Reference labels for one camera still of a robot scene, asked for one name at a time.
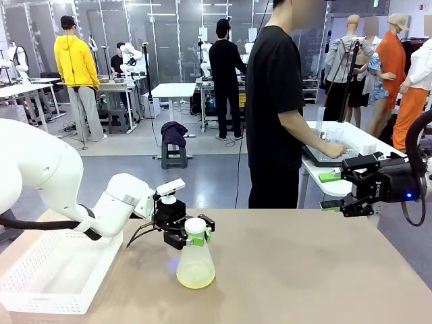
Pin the white long desk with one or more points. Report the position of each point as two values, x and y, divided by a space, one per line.
20 89

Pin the mannequin in grey shirt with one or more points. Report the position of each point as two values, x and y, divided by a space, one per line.
341 57

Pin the white round flask cap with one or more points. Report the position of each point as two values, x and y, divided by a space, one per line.
195 225

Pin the black camera tripod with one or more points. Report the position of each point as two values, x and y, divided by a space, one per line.
351 67

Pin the person in black t-shirt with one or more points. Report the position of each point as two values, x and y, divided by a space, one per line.
273 101

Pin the person's right hand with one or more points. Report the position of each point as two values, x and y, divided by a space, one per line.
334 150

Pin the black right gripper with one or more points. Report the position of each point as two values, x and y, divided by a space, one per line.
395 182

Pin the light wood workbench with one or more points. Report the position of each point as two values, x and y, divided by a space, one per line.
111 87

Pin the black tray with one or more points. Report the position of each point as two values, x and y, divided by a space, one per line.
317 157

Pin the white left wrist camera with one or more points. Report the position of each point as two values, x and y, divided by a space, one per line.
171 187

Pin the standing person in black clothes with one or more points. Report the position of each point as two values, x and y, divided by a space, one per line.
226 74

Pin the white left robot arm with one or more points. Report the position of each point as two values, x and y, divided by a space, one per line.
44 168

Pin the mannequin in orange dress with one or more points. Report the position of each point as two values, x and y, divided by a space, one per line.
391 60

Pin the black step stool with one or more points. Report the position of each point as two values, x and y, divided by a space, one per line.
173 158

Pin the black pole stand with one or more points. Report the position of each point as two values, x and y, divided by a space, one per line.
147 74

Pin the dark grey step stool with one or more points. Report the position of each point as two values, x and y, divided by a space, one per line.
118 121

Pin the white shoe rack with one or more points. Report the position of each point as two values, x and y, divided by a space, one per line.
312 89

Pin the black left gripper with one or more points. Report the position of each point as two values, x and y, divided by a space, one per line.
170 214

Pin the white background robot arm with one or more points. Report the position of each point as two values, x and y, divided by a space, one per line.
132 57
21 59
204 67

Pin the white standing desk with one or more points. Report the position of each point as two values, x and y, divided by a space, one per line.
175 90

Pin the figure in blue floral dress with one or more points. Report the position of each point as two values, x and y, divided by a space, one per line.
376 84

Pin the person's right forearm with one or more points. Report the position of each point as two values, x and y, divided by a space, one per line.
300 130

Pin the seated person in black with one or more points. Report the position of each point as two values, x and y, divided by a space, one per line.
117 64

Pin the dark purple cloth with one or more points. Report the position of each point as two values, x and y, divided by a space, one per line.
173 131

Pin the translucent plastic conical flask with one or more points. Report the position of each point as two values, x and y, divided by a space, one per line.
195 270

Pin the mannequin with orange trousers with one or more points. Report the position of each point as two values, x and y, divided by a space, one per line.
411 108

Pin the person in yellow hoodie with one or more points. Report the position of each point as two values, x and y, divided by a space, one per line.
76 64

